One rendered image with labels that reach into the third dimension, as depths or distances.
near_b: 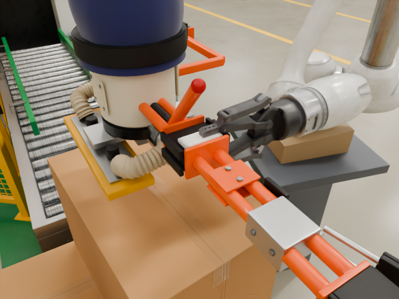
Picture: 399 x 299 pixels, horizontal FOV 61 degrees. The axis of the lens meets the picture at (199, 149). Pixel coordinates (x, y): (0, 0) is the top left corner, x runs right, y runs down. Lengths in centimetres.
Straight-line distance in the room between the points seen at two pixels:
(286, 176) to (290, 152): 10
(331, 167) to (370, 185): 124
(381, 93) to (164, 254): 90
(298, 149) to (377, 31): 47
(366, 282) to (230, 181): 21
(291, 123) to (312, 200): 100
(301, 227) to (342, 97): 34
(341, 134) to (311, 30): 62
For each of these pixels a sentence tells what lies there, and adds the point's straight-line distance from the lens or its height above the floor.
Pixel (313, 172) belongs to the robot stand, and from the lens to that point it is 135.
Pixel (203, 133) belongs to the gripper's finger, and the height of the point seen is 127.
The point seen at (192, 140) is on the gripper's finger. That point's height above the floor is 126.
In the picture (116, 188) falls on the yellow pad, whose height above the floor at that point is 112.
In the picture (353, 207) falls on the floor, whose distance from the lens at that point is 241.
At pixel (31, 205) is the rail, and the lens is 153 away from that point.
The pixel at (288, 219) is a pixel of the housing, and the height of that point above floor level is 125.
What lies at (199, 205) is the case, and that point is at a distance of 88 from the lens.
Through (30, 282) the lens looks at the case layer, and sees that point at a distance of 134.
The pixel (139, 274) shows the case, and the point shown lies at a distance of 76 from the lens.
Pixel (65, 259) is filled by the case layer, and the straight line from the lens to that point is 136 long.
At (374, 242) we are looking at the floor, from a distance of 225.
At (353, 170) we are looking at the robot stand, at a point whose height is 75.
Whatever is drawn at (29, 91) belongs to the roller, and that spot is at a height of 53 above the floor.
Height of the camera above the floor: 157
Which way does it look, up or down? 36 degrees down
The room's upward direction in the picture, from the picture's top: straight up
